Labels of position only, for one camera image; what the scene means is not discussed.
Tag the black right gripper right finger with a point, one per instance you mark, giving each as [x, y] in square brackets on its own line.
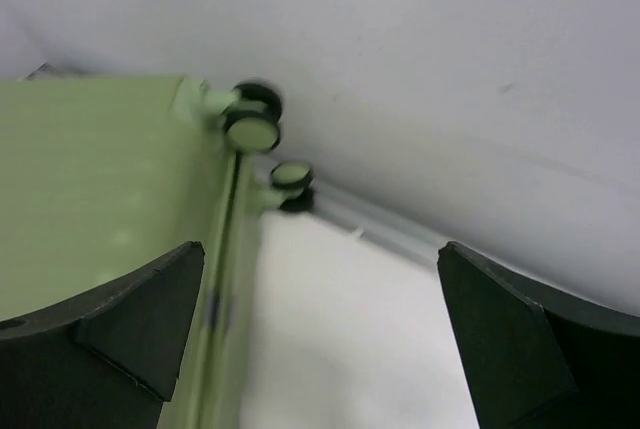
[535, 356]

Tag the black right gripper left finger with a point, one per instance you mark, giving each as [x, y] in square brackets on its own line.
[109, 357]

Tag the green suitcase blue lining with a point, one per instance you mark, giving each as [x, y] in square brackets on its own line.
[102, 175]

